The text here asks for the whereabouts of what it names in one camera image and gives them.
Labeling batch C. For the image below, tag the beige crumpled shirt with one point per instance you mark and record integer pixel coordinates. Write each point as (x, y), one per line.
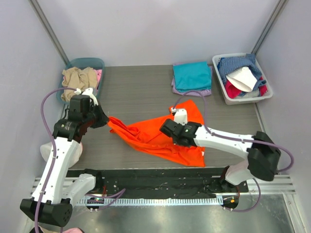
(79, 78)

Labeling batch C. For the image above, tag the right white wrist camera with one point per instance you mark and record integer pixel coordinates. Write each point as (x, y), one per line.
(180, 115)

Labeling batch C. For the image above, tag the white mesh bag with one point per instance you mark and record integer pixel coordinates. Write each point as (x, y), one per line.
(45, 150)

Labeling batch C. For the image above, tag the orange t shirt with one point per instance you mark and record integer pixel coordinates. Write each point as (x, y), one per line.
(145, 136)

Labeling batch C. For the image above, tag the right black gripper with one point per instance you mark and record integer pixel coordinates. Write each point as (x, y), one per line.
(167, 128)

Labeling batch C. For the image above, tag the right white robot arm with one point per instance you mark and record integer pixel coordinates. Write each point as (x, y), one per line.
(260, 157)

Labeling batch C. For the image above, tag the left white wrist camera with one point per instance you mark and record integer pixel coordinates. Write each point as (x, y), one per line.
(87, 92)

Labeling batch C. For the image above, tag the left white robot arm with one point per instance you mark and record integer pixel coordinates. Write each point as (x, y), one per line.
(50, 203)

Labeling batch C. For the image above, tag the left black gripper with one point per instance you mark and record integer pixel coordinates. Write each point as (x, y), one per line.
(99, 116)

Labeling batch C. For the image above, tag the pink garment in basket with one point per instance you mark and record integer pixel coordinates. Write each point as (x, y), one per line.
(99, 77)

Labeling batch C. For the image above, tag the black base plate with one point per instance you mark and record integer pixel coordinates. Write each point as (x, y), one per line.
(162, 183)

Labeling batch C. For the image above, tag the white garment in basket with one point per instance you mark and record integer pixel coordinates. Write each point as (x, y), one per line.
(243, 79)

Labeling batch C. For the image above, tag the red garment in basket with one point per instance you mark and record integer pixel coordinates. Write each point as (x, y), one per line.
(235, 93)

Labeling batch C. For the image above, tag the white slotted cable duct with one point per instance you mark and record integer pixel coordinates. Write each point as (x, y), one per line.
(87, 201)

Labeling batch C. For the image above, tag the pink cloth at bottom edge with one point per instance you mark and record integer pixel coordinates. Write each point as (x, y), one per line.
(71, 230)

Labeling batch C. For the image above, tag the white plastic basket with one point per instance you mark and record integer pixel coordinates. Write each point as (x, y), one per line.
(216, 59)

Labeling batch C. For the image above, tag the blue checkered garment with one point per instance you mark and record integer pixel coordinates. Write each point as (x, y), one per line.
(230, 64)

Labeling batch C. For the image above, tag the teal plastic basket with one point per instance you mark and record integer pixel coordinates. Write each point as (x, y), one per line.
(95, 63)

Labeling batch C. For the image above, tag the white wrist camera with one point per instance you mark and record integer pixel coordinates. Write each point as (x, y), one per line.
(87, 92)
(180, 115)

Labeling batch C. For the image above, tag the folded teal t shirt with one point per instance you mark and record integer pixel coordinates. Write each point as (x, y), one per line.
(193, 75)

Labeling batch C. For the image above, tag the folded lavender t shirt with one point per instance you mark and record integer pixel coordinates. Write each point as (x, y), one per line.
(192, 93)

